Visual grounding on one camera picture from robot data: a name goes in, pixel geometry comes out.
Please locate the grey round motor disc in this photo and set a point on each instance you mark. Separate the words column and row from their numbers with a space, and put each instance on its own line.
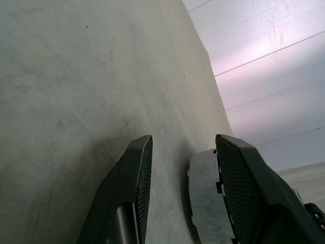
column 205, row 193

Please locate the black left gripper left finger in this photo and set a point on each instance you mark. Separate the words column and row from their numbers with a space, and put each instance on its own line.
column 119, row 193

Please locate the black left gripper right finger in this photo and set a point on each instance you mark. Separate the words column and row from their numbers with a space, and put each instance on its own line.
column 254, row 193

